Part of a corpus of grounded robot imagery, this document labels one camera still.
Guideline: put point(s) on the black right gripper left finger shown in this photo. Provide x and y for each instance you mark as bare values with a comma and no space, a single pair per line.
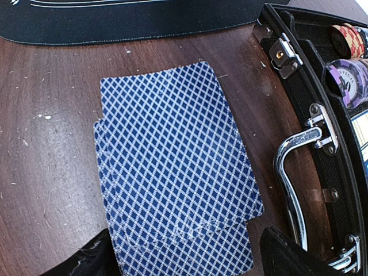
94,258

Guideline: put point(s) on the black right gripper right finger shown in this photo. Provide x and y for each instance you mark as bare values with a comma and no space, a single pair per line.
282,256

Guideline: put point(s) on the grey card deck box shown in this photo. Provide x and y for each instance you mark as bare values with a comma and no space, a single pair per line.
177,184

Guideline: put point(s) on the black poker chip case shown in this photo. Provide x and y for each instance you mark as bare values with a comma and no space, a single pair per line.
320,169

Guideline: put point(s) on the cream card deck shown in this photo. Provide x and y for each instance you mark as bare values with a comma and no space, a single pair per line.
359,123

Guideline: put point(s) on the left inner poker chip row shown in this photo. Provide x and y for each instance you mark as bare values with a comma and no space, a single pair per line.
347,78

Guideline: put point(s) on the poker chip row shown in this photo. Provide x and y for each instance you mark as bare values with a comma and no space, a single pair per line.
348,41
347,78

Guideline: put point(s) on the left outer poker chip row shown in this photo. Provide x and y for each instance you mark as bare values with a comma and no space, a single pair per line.
348,41

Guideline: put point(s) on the round black poker mat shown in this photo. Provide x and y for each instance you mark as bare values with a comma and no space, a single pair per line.
67,23

